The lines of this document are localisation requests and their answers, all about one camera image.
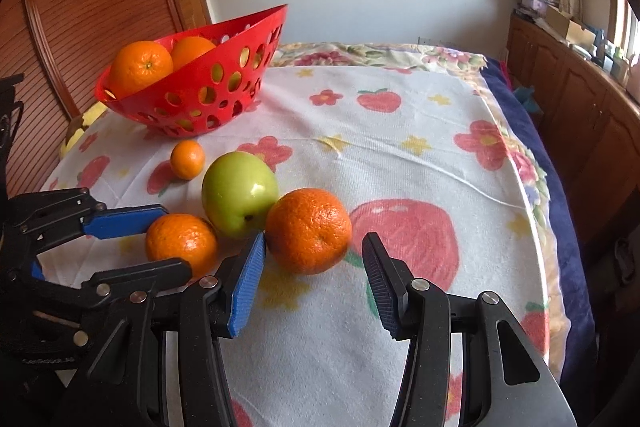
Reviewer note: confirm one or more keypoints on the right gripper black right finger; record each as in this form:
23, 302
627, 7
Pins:
505, 380

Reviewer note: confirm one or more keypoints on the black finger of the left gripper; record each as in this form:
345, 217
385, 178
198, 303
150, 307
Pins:
150, 277

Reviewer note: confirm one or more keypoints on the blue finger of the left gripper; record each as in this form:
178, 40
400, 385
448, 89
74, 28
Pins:
41, 221

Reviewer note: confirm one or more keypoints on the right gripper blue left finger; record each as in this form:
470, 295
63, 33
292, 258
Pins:
217, 306

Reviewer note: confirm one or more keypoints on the medium orange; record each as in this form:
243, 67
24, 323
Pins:
183, 236

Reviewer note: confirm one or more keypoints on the large orange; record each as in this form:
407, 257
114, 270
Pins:
308, 231

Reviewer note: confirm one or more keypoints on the green apple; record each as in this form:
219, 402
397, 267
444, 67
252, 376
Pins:
238, 190

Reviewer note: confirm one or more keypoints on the small tangerine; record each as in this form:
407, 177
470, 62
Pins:
187, 160

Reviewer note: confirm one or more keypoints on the floral bed quilt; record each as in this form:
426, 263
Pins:
571, 320

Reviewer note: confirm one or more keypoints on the red perforated fruit basket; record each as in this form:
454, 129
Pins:
214, 88

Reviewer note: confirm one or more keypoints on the orange in basket front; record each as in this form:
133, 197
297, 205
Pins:
136, 66

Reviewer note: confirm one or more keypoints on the orange in basket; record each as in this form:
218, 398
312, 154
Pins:
189, 49
136, 66

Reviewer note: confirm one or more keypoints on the orange in basket back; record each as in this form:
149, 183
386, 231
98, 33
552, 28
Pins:
189, 49

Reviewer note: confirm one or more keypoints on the white strawberry print blanket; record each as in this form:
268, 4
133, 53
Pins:
415, 157

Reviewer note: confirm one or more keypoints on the wooden louvered wardrobe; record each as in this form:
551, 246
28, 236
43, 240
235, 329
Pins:
61, 47

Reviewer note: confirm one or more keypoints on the wooden low cabinet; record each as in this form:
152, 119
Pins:
589, 126

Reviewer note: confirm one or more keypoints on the cardboard box on cabinet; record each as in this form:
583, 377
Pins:
568, 29

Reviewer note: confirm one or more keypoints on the window with wooden frame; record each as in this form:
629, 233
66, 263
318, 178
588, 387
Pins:
623, 28

